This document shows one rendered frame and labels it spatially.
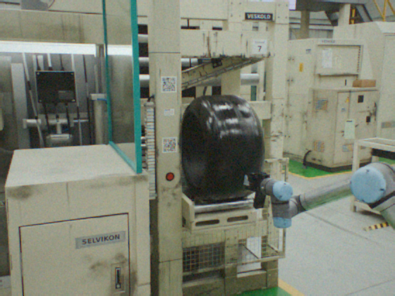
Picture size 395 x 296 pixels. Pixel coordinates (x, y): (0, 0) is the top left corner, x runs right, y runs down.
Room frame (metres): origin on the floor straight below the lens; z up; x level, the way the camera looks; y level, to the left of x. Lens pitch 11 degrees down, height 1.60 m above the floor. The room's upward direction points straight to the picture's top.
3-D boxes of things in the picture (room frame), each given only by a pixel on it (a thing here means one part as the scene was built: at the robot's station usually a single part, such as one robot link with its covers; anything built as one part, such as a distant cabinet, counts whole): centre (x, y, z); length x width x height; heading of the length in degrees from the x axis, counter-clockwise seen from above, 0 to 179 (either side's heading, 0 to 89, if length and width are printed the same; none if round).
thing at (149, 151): (2.02, 0.23, 1.19); 0.05 x 0.04 x 0.48; 20
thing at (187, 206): (2.12, 0.09, 0.90); 0.40 x 0.03 x 0.10; 20
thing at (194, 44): (2.50, -0.09, 1.71); 0.61 x 0.25 x 0.15; 110
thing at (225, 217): (2.05, -0.12, 0.84); 0.36 x 0.09 x 0.06; 110
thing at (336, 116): (6.67, -2.27, 0.62); 0.91 x 0.58 x 1.25; 120
